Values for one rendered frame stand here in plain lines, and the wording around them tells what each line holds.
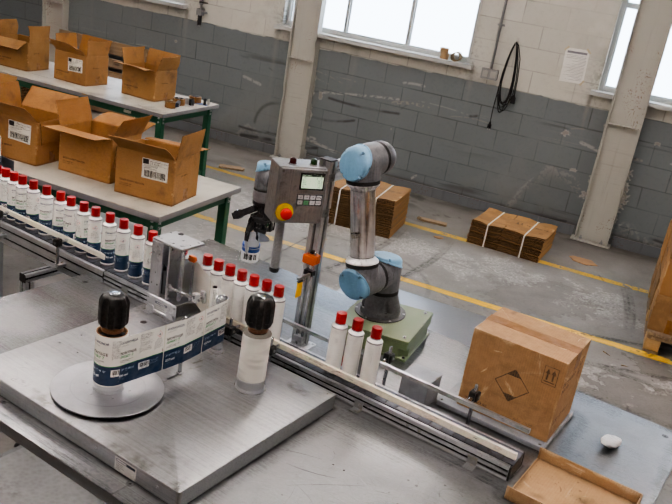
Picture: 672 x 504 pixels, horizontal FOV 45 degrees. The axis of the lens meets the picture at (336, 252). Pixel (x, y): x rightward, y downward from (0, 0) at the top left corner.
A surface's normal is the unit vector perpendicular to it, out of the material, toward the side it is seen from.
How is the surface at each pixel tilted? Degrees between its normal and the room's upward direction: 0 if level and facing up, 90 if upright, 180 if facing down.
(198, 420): 0
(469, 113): 90
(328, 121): 90
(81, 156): 90
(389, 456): 0
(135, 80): 90
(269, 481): 0
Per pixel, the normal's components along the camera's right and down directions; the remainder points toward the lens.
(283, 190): 0.36, 0.38
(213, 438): 0.16, -0.93
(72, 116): 0.91, 0.03
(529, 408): -0.53, 0.22
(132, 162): -0.30, 0.29
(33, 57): 0.93, 0.26
